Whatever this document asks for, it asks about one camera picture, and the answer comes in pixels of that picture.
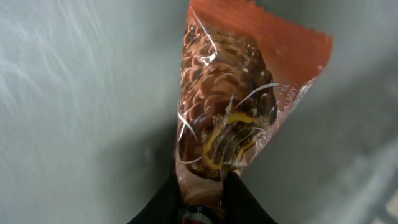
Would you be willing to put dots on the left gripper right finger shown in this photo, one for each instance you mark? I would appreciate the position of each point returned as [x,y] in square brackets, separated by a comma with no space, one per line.
[241,206]

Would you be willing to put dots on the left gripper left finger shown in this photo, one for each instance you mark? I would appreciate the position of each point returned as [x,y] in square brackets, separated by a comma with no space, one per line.
[164,206]

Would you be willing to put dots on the orange snack bar wrapper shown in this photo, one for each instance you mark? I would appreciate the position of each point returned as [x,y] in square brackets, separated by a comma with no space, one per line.
[243,71]

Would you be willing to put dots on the grey plastic basket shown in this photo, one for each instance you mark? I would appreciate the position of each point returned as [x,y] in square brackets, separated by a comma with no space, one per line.
[89,93]

